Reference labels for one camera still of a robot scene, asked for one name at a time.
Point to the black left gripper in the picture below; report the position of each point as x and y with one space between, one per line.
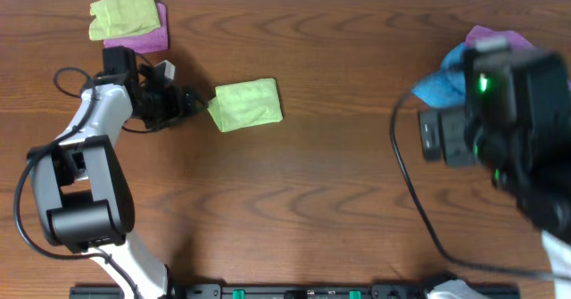
192 101

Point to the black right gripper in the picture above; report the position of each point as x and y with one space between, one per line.
453 122

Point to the light green cloth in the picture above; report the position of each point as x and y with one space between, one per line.
245 104

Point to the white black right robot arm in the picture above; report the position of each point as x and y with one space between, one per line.
514 120

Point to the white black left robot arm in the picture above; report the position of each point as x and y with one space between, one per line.
72 201

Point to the blue crumpled cloth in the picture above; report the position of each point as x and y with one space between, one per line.
447 86

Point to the folded pink cloth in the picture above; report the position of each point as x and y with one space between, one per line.
154 41

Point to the folded green cloth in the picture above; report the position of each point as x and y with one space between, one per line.
122 18

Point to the purple crumpled cloth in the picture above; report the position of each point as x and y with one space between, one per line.
514 39

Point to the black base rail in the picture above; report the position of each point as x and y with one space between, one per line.
215 291

